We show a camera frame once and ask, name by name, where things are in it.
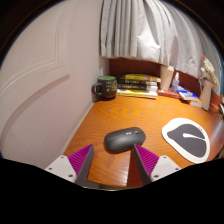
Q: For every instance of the orange book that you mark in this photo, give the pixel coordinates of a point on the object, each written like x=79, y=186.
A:
x=196, y=103

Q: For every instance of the white and pink flowers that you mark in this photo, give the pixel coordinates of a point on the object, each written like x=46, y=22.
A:
x=209, y=70

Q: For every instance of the white vase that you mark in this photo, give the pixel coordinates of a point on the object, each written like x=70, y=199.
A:
x=206, y=96

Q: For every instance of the dark book with white pages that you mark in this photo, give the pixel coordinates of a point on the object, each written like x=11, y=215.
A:
x=136, y=87

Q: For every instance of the dark mug with green inside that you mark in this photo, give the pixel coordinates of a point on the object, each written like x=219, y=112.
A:
x=107, y=88

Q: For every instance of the thin red book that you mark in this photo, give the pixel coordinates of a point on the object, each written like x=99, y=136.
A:
x=166, y=93

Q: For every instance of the clear pump bottle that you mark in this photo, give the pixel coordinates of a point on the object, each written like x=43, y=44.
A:
x=175, y=85

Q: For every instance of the thin dark book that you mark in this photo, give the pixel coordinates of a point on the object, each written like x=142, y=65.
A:
x=136, y=83

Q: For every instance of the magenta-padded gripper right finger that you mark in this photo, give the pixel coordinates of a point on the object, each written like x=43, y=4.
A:
x=165, y=166

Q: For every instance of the dark grey computer mouse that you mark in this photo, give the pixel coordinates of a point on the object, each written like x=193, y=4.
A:
x=124, y=139

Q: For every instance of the blue book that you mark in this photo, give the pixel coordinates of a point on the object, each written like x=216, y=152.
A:
x=187, y=94

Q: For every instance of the white pleated curtain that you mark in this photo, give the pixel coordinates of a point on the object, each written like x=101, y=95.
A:
x=143, y=26

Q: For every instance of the white and grey mouse pad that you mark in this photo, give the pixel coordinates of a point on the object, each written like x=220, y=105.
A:
x=186, y=140

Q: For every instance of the yellow and white book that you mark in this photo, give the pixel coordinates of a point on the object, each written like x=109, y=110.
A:
x=136, y=94

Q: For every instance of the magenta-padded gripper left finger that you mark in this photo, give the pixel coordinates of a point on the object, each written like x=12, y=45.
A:
x=60, y=166

